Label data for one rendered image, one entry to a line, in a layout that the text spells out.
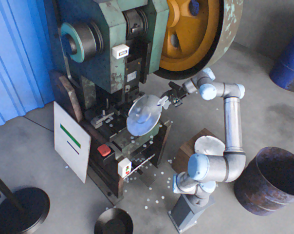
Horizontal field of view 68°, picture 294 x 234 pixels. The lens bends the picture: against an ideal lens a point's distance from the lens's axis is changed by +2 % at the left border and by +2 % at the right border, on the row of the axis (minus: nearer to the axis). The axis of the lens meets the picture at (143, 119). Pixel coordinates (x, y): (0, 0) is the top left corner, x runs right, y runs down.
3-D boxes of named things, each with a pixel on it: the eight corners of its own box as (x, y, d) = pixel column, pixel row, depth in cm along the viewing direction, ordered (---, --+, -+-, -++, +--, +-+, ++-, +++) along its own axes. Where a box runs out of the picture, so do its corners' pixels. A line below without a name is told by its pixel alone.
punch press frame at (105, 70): (155, 155, 201) (194, 1, 102) (119, 184, 179) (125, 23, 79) (103, 108, 235) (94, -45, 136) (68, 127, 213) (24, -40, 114)
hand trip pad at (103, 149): (111, 157, 135) (111, 150, 129) (103, 162, 132) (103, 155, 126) (104, 149, 138) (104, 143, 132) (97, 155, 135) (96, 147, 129)
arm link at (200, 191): (211, 199, 137) (219, 190, 127) (191, 198, 136) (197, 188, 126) (208, 181, 145) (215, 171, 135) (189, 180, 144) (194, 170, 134)
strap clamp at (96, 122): (115, 117, 154) (115, 107, 147) (95, 128, 146) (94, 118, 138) (109, 112, 157) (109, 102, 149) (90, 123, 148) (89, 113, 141)
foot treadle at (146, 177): (155, 182, 188) (156, 179, 184) (147, 189, 183) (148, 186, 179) (113, 140, 213) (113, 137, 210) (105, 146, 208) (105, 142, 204)
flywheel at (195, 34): (188, -110, 112) (134, 4, 173) (161, -113, 101) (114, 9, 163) (267, 11, 110) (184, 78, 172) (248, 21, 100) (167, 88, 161)
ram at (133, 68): (142, 96, 145) (147, 58, 123) (125, 106, 137) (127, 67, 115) (125, 83, 152) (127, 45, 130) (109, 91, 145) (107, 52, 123)
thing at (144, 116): (156, 135, 121) (155, 135, 120) (122, 136, 141) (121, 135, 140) (166, 91, 130) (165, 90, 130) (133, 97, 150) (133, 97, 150)
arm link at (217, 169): (192, 195, 138) (230, 179, 90) (170, 194, 138) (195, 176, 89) (192, 176, 144) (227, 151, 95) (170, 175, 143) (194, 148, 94)
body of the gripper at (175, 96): (167, 102, 119) (186, 90, 114) (165, 91, 125) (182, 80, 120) (174, 108, 124) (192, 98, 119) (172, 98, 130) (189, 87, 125)
